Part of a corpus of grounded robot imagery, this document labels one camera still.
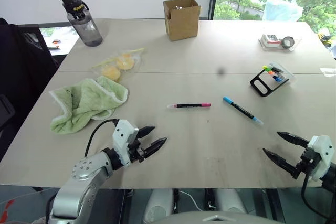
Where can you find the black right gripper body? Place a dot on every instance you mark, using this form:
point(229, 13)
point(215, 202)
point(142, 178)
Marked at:
point(308, 162)

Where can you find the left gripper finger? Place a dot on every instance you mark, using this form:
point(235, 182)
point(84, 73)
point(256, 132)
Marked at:
point(147, 130)
point(156, 145)

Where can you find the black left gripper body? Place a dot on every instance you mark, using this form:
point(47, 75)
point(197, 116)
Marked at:
point(136, 151)

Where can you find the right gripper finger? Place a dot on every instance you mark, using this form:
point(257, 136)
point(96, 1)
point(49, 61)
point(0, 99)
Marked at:
point(282, 161)
point(294, 139)

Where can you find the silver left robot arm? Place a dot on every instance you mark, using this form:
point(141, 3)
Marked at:
point(84, 179)

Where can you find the pink capped black pen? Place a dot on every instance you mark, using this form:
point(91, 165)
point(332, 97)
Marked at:
point(189, 105)

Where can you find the blue capped black pen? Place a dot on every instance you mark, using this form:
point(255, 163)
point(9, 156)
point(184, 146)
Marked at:
point(242, 110)

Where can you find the blue plastic object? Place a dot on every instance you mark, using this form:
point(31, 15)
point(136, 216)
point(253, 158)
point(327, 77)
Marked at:
point(276, 78)

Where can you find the black marker holder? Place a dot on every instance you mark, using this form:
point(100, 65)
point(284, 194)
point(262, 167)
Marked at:
point(260, 85)

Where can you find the green and yellow plastic object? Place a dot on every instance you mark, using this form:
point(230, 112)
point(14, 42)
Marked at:
point(265, 66)

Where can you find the clear plastic container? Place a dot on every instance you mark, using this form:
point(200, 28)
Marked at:
point(270, 40)

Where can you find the brown cardboard box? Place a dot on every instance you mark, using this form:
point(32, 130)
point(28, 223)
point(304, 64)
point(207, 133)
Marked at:
point(182, 22)

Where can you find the white robot left leg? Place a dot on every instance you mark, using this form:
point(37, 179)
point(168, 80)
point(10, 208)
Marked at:
point(157, 205)

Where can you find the white robot leg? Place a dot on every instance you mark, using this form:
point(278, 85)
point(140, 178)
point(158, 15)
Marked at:
point(229, 200)
point(157, 205)

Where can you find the clear plastic zip bag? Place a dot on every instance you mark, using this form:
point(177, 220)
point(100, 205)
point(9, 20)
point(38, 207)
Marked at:
point(131, 70)

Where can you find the white robot right leg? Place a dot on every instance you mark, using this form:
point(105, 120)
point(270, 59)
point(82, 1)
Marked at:
point(229, 200)

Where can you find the yellow round sponge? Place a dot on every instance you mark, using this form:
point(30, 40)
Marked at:
point(111, 72)
point(125, 63)
point(126, 56)

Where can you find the green towel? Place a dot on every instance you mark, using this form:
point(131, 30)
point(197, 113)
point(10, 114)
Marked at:
point(84, 100)

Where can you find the clear plastic wrapper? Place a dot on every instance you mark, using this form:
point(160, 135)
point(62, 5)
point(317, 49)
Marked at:
point(328, 71)

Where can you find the grey robot torso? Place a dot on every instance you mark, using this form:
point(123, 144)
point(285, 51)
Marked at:
point(218, 218)

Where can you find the clear plastic tray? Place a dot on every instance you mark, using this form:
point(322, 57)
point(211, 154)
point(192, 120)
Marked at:
point(278, 48)

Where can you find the grey tape roll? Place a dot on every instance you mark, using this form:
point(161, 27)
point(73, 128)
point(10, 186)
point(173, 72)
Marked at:
point(288, 42)

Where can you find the yellow black object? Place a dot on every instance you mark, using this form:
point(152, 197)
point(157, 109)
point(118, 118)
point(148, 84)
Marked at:
point(325, 35)

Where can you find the grey water bottle black cap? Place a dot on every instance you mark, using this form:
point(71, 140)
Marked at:
point(86, 28)

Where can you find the white side table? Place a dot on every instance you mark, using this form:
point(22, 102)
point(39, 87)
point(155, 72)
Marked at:
point(64, 41)

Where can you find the small orange object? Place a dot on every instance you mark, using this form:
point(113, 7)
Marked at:
point(56, 41)

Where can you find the light blue plastic bag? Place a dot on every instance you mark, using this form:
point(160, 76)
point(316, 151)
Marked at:
point(282, 10)

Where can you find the black office chair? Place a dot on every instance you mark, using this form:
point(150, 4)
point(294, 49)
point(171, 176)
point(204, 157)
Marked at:
point(23, 77)

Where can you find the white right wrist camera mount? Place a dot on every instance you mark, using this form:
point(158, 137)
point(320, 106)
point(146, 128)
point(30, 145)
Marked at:
point(321, 153)

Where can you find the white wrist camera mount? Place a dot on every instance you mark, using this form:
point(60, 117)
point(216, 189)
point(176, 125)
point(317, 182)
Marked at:
point(122, 137)
point(321, 153)

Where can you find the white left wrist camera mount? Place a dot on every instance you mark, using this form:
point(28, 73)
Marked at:
point(122, 137)

